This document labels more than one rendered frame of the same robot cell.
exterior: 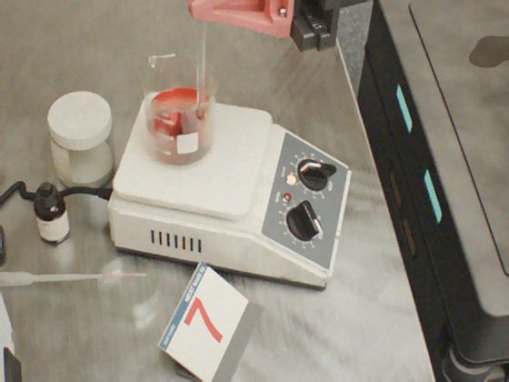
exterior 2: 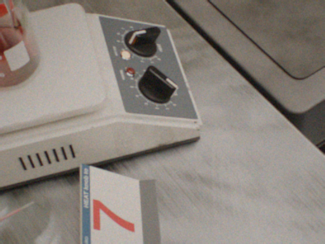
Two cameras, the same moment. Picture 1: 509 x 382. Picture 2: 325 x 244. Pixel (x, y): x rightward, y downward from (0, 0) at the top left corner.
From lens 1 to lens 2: 0.31 m
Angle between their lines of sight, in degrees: 10
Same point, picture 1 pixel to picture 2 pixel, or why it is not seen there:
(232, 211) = (91, 103)
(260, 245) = (129, 123)
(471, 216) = (243, 48)
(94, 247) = not seen: outside the picture
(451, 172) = (211, 23)
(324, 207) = (165, 67)
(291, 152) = (112, 32)
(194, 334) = (109, 235)
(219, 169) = (58, 71)
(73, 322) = not seen: outside the picture
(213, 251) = (87, 150)
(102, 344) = not seen: outside the picture
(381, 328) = (268, 150)
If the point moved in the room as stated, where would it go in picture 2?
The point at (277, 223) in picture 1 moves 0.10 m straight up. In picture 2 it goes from (134, 97) to (120, 14)
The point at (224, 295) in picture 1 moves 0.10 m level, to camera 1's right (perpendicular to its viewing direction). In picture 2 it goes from (117, 185) to (222, 143)
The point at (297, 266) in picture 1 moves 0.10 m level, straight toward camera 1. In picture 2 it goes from (170, 128) to (210, 227)
